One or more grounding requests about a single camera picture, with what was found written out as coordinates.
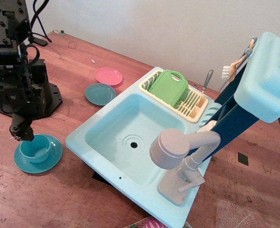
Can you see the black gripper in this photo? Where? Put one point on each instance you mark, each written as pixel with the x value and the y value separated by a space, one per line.
pixel 20 127

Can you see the teal plastic cup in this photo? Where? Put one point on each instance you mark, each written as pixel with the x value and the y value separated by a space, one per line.
pixel 36 151

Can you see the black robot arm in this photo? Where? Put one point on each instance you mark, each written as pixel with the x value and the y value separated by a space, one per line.
pixel 14 30

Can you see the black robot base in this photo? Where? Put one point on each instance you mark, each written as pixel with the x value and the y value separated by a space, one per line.
pixel 33 99

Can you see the light blue toy sink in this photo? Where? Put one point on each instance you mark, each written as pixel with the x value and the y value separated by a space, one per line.
pixel 115 143

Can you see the teal saucer plate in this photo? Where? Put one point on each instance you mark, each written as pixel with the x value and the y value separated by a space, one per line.
pixel 50 162

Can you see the dark teal plate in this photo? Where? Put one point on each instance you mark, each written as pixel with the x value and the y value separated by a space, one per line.
pixel 100 94

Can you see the pink plate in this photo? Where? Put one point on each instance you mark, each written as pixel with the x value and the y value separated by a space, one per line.
pixel 108 75

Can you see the grey toy faucet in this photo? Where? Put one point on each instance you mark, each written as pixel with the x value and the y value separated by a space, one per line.
pixel 180 155

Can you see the green cutting board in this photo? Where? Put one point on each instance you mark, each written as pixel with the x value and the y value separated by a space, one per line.
pixel 169 87

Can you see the pink mesh bag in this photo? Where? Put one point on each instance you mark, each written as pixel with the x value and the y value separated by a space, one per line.
pixel 149 222

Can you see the cream dish rack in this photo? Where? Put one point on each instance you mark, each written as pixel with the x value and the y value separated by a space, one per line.
pixel 191 104

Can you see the white dish brush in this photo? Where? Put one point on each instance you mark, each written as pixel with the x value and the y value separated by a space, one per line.
pixel 225 72

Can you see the light blue top shelf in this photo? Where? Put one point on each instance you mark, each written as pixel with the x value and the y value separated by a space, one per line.
pixel 258 91

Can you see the black cable clamp foot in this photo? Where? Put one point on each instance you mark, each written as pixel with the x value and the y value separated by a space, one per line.
pixel 38 41

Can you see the grey handled utensil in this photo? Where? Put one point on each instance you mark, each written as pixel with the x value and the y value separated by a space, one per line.
pixel 207 79

